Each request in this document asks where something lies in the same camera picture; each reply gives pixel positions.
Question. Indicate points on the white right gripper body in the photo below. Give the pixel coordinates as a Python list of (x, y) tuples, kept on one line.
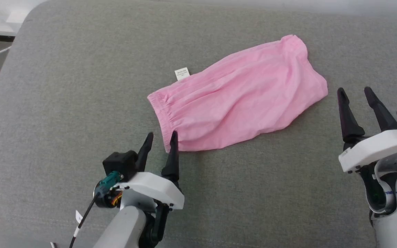
[(377, 150)]

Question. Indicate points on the pink cloth shorts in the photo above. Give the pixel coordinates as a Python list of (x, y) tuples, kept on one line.
[(239, 96)]

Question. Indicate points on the grey fabric sofa cushion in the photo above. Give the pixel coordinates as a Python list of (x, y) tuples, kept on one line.
[(81, 137)]

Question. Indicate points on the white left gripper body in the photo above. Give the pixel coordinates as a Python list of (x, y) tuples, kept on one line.
[(153, 187)]

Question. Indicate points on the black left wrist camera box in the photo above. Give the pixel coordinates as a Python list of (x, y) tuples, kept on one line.
[(121, 164)]

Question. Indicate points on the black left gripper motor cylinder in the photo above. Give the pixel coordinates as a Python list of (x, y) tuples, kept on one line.
[(107, 200)]

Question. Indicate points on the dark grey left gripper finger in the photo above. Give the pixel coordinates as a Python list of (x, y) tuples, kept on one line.
[(172, 158), (145, 151)]

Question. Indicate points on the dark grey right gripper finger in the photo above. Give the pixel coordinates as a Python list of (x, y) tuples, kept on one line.
[(348, 117), (381, 110)]

